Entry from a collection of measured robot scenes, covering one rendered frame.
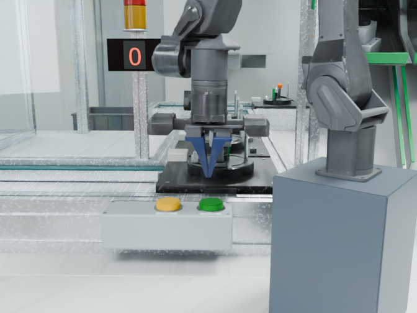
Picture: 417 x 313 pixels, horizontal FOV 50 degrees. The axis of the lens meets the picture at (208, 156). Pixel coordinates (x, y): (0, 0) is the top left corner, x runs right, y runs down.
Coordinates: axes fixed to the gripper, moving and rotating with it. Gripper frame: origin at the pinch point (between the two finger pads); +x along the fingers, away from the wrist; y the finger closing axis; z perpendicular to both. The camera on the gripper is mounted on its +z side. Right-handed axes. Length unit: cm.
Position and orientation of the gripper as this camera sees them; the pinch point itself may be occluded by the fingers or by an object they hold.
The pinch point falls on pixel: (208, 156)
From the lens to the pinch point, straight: 72.6
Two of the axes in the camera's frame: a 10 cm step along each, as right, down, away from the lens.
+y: -10.0, -0.2, 0.2
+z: 0.2, -2.3, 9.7
